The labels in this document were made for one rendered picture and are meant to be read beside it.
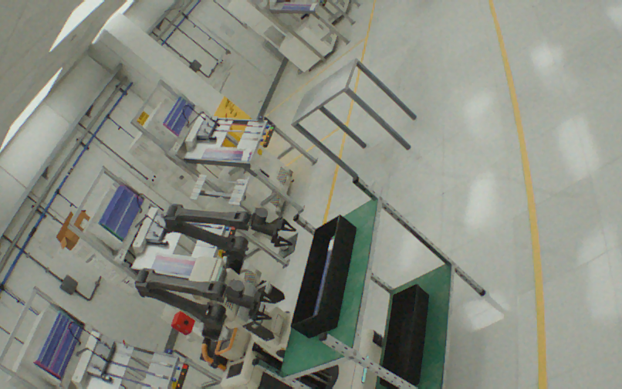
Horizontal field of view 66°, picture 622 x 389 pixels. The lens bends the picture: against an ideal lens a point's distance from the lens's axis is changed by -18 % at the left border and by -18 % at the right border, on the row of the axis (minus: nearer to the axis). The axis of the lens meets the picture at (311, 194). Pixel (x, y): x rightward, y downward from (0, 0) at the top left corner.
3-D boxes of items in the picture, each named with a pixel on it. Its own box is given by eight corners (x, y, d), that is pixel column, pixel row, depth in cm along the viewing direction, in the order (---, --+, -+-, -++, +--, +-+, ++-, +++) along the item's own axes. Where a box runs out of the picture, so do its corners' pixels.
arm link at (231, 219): (172, 210, 286) (165, 225, 278) (170, 201, 282) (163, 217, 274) (252, 217, 278) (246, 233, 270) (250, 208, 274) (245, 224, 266)
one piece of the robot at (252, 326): (261, 344, 283) (228, 324, 275) (272, 303, 303) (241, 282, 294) (281, 336, 274) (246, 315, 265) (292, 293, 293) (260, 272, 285)
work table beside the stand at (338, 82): (410, 148, 487) (344, 87, 457) (354, 179, 534) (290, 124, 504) (417, 116, 515) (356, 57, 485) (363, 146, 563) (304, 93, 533)
